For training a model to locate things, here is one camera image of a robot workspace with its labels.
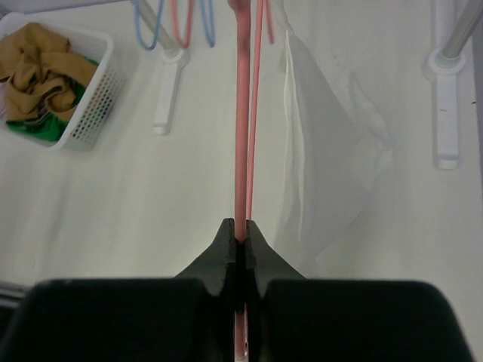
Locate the metal clothes rack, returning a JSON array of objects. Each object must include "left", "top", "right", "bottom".
[{"left": 132, "top": 1, "right": 482, "bottom": 170}]

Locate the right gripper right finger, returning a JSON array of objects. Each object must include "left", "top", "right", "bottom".
[{"left": 245, "top": 221, "right": 473, "bottom": 361}]

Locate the white tank top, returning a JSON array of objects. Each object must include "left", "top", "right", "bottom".
[{"left": 272, "top": 1, "right": 393, "bottom": 278}]

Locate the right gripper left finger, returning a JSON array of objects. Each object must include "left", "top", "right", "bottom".
[{"left": 1, "top": 219, "right": 235, "bottom": 361}]

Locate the brown tank top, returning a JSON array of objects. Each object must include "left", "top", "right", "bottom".
[{"left": 1, "top": 23, "right": 97, "bottom": 122}]

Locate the mauve tank top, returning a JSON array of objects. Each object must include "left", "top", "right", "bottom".
[{"left": 0, "top": 87, "right": 7, "bottom": 119}]

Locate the green tank top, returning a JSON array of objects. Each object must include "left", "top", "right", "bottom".
[{"left": 5, "top": 53, "right": 98, "bottom": 142}]

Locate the white plastic basket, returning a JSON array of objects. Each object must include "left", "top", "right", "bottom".
[{"left": 1, "top": 12, "right": 125, "bottom": 152}]

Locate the pink wire hanger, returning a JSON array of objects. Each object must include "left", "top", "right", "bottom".
[{"left": 170, "top": 0, "right": 195, "bottom": 49}]

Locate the light blue hanger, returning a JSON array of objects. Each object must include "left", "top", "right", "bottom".
[
  {"left": 198, "top": 0, "right": 216, "bottom": 48},
  {"left": 131, "top": 0, "right": 165, "bottom": 50}
]

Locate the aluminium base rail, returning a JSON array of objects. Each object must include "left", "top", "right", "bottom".
[{"left": 0, "top": 281, "right": 30, "bottom": 309}]

